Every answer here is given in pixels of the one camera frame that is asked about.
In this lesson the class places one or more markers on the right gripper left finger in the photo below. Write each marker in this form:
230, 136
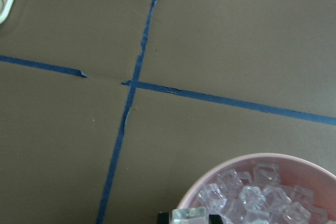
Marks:
163, 218

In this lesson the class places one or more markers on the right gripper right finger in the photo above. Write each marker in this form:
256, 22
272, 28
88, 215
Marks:
215, 219

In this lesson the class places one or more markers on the clear ice cube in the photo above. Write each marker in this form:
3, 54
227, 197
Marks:
198, 215

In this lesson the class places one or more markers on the pile of clear ice cubes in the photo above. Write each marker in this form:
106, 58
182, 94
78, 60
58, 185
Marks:
259, 197

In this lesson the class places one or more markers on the pink bowl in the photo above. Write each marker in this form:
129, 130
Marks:
293, 171

